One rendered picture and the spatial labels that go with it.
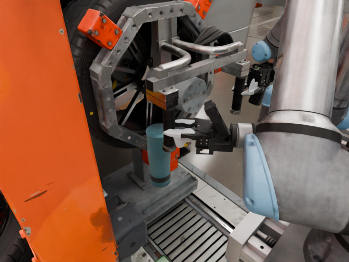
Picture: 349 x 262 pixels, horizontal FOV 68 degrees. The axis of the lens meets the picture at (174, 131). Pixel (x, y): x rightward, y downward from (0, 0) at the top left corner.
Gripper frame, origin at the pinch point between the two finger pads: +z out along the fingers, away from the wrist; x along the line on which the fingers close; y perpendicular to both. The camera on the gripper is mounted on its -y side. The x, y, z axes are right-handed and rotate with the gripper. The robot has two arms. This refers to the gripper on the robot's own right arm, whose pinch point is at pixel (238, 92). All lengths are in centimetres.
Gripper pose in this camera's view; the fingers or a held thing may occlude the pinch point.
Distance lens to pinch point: 99.3
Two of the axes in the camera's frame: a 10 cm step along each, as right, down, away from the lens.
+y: 0.0, -8.3, -5.7
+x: 6.7, 4.2, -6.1
